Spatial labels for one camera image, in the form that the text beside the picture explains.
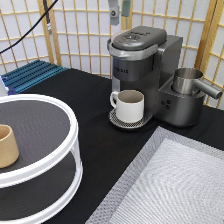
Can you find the white ceramic mug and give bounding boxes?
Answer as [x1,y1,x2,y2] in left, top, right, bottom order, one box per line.
[110,90,144,123]

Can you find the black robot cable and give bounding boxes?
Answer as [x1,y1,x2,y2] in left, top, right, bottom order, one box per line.
[0,0,59,55]

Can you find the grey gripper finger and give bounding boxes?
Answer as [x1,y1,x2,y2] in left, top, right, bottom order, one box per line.
[108,0,119,26]
[121,0,131,17]

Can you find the steel milk frother jug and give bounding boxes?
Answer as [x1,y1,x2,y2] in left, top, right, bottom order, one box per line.
[172,68,222,99]

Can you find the tan wooden cup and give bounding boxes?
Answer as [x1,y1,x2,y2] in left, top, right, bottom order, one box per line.
[0,125,19,168]

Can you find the grey coffee machine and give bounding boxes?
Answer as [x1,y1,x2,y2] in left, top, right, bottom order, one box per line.
[107,26,205,130]

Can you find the white two-tier round shelf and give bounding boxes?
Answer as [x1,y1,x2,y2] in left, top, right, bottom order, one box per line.
[0,94,83,224]

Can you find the wooden shoji screen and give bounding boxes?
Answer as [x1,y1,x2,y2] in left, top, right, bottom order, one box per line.
[0,0,224,110]

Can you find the grey woven placemat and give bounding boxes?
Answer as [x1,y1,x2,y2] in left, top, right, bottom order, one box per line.
[85,127,224,224]

